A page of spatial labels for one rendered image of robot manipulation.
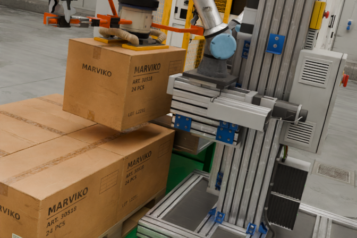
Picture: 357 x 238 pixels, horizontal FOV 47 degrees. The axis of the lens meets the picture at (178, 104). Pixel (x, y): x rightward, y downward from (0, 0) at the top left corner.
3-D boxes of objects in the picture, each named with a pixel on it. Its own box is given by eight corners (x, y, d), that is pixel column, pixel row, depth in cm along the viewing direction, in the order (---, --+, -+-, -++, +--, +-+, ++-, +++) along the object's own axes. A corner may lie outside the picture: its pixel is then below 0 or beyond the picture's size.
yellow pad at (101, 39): (128, 39, 254) (129, 31, 253) (142, 42, 250) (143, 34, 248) (93, 40, 224) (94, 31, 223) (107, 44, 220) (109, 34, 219)
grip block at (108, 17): (104, 25, 214) (106, 14, 213) (119, 28, 210) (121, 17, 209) (94, 25, 207) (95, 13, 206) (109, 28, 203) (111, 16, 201)
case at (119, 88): (125, 94, 278) (133, 36, 267) (176, 111, 261) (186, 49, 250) (61, 110, 226) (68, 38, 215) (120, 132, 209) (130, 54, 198)
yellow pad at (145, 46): (154, 45, 246) (155, 36, 245) (169, 48, 242) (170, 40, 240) (121, 47, 216) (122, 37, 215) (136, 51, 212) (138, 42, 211)
